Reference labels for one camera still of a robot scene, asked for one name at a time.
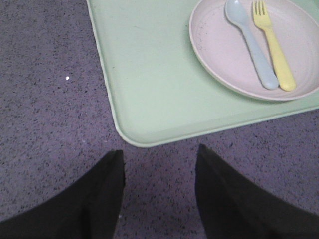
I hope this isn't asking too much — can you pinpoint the light blue plastic spoon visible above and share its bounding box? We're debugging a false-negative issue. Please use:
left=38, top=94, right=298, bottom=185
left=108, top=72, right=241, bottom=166
left=225, top=0, right=279, bottom=90

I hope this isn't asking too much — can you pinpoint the light green plastic tray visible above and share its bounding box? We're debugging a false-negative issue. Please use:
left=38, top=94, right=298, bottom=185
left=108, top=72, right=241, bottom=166
left=87, top=0, right=319, bottom=147

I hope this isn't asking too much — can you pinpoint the yellow plastic fork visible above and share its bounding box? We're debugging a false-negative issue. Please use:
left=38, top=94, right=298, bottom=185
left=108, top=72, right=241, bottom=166
left=252, top=0, right=297, bottom=92

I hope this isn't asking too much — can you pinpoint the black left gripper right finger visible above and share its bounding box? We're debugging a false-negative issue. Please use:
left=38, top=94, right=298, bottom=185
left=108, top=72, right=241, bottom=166
left=195, top=144, right=319, bottom=239

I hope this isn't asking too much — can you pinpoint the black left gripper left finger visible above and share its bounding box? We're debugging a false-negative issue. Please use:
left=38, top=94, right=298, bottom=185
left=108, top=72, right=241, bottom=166
left=0, top=150, right=125, bottom=239

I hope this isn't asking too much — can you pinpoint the cream round plate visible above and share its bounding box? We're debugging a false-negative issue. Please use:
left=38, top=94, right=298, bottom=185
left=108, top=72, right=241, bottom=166
left=189, top=0, right=319, bottom=101

